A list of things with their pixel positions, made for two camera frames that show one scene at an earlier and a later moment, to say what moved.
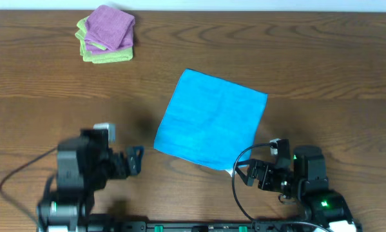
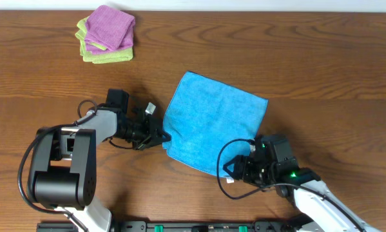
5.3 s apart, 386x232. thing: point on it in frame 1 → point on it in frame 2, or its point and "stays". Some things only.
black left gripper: [124, 163] → [147, 133]
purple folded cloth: [109, 28] stays
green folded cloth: [102, 57] stays
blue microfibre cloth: [211, 120] stays
